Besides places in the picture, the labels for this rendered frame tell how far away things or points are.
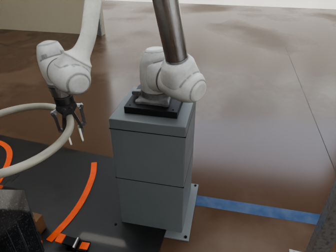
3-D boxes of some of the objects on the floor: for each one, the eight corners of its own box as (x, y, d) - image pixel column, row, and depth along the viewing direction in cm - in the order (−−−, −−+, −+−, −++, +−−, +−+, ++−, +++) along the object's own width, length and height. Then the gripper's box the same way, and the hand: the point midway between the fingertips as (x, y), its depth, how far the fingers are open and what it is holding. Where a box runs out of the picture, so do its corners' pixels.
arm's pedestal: (135, 175, 228) (127, 81, 185) (198, 185, 219) (206, 88, 176) (111, 227, 187) (94, 122, 144) (188, 242, 178) (195, 134, 135)
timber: (46, 227, 186) (42, 214, 179) (34, 243, 176) (29, 230, 170) (8, 216, 193) (2, 203, 187) (-6, 230, 183) (-13, 218, 177)
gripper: (82, 85, 122) (93, 131, 135) (38, 96, 116) (55, 143, 129) (86, 91, 117) (98, 139, 129) (40, 103, 111) (58, 152, 123)
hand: (75, 135), depth 128 cm, fingers closed on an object, 4 cm apart
